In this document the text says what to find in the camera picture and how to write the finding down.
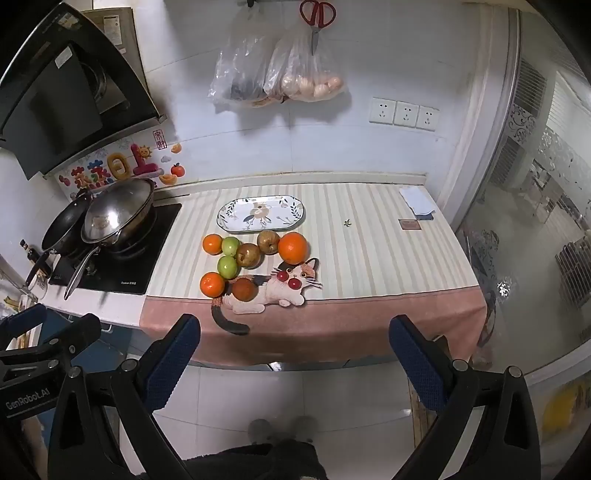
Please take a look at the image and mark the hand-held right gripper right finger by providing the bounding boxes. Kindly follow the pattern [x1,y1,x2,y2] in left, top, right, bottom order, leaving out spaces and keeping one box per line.
[389,315,541,480]

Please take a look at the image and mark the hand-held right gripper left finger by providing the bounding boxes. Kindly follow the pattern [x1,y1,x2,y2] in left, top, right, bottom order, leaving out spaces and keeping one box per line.
[47,314,201,480]

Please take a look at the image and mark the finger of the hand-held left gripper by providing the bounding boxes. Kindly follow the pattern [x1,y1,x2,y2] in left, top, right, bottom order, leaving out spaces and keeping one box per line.
[28,313,101,384]
[0,304,48,354]

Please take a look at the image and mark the dark orange tangerine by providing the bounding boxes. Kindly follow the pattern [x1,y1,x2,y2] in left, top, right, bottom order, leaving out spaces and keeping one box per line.
[231,278,257,303]

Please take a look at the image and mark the brown pear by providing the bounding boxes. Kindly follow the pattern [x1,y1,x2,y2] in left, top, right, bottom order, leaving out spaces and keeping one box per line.
[236,243,263,269]

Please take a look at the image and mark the large orange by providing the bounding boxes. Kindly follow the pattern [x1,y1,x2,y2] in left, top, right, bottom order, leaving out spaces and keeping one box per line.
[277,232,309,265]

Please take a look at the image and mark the floral oval plate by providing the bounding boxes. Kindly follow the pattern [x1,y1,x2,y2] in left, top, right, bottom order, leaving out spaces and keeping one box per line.
[217,195,306,233]

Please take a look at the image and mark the black induction cooktop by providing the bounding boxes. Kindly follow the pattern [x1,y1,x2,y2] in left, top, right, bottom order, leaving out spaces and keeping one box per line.
[48,203,183,296]

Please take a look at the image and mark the black frying pan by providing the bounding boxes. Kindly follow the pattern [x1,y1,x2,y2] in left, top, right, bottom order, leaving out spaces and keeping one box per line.
[25,193,94,288]

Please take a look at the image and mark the striped pink tablecloth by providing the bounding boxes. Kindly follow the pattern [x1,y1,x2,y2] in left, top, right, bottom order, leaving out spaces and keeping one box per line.
[139,182,488,367]

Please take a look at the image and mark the person's grey slipper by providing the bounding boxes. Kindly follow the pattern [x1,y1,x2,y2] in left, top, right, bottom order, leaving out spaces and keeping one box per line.
[248,418,274,445]

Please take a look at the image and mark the calico cat shaped mat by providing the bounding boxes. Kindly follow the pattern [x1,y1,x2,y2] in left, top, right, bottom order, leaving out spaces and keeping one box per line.
[211,257,322,335]

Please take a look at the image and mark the steel wok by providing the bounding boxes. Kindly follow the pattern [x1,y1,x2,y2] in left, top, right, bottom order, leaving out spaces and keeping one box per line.
[64,178,156,301]

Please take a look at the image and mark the person's dark clothing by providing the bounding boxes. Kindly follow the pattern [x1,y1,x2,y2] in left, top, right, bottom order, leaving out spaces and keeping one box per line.
[182,440,326,480]

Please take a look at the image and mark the yellow object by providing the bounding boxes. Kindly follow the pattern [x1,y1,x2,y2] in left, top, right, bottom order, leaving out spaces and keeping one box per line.
[542,383,588,432]

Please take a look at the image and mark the white folded cloth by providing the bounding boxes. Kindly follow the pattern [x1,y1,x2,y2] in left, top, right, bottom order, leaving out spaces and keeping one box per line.
[399,185,437,217]

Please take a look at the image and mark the glass sliding door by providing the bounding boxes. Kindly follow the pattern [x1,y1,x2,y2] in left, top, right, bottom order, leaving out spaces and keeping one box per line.
[452,14,591,393]

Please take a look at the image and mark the black range hood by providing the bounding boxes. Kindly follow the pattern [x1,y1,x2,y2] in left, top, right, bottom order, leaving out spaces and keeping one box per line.
[0,2,167,181]

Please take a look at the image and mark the pile of brown eggs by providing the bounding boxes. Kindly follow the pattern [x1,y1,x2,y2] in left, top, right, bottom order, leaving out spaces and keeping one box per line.
[279,74,345,100]

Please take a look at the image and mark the clear plastic egg bag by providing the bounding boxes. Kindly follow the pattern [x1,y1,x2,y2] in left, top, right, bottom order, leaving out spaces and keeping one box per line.
[263,25,347,104]

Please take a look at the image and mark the colourful wall stickers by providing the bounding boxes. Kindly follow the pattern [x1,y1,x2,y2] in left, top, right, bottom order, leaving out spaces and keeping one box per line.
[58,130,186,192]

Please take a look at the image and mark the white wall socket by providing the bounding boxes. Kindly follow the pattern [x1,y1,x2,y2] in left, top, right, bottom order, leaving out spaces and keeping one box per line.
[415,104,440,132]
[369,97,396,125]
[393,101,419,128]

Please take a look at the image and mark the red handled scissors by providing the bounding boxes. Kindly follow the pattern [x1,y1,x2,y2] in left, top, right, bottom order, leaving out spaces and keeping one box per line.
[299,0,336,56]

